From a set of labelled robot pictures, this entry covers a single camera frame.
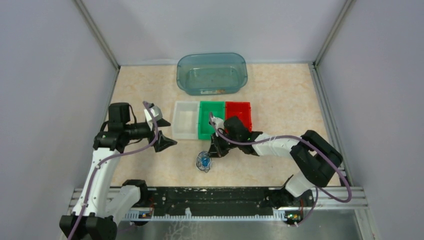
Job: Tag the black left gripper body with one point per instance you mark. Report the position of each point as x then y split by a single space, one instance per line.
140 131

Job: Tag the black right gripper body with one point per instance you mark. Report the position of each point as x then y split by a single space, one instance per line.
223 145

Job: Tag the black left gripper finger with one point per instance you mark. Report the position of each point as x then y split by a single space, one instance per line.
161 122
162 142

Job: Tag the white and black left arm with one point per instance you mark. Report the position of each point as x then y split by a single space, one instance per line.
94 217

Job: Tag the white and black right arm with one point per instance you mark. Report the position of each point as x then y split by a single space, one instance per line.
317 160

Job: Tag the green plastic bin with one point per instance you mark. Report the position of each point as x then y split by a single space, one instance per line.
217 108

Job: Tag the white plastic bin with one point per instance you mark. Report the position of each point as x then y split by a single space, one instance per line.
185 120

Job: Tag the red plastic bin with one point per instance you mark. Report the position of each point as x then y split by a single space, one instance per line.
240 109

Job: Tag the teal transparent plastic tub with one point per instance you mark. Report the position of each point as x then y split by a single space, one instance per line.
211 73

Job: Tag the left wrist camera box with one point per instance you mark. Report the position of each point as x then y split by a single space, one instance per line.
152 113

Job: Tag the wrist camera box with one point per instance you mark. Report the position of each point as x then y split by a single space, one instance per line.
217 124
152 113

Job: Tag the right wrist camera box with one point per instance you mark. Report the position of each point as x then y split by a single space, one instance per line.
217 124

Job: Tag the aluminium frame rail right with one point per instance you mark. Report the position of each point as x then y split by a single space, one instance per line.
364 220

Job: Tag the aluminium frame rail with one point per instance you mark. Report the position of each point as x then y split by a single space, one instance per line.
105 48
364 220

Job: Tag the aluminium frame rail left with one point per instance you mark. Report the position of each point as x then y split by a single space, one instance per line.
105 48

